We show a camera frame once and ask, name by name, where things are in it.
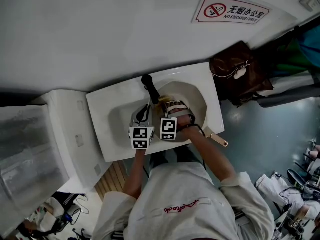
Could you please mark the person's right forearm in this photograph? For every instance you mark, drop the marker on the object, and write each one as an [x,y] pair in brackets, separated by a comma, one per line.
[212,156]

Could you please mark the black faucet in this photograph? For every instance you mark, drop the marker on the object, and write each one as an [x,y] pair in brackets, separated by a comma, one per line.
[151,89]

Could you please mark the brown handbag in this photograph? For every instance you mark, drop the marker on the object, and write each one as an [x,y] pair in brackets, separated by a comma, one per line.
[240,76]

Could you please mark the white card switch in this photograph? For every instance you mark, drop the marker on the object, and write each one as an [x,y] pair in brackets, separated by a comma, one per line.
[311,2]

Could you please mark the no-smoking wall sign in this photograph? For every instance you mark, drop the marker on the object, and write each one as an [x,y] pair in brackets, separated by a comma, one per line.
[232,10]

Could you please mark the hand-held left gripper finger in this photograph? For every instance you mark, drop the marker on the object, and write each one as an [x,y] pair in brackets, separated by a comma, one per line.
[135,116]
[149,116]

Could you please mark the white stepped ledge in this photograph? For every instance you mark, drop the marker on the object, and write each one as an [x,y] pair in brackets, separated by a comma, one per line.
[65,134]

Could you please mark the person's white shirt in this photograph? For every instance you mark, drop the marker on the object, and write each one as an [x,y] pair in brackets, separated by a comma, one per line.
[180,204]

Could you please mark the black round appliance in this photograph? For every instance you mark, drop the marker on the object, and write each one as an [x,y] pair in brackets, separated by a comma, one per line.
[297,176]

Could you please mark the silver foil duct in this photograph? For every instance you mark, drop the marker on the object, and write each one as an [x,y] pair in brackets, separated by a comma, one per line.
[25,159]

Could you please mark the person's left forearm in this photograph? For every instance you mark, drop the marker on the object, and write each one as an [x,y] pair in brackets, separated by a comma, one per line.
[136,174]

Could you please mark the white sink basin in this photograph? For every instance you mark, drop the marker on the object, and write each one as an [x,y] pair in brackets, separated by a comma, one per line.
[105,101]

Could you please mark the wooden decking strip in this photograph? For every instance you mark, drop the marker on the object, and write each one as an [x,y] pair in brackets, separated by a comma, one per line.
[112,179]

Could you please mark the person's right hand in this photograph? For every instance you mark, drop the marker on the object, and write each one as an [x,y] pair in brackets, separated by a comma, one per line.
[186,122]

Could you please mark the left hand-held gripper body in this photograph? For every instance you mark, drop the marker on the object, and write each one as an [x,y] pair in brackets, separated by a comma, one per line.
[140,134]

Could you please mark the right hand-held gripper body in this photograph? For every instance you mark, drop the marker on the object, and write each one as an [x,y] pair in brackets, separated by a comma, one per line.
[168,129]

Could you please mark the person's trousers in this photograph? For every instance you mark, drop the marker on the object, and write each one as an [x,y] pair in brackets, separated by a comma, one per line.
[185,155]

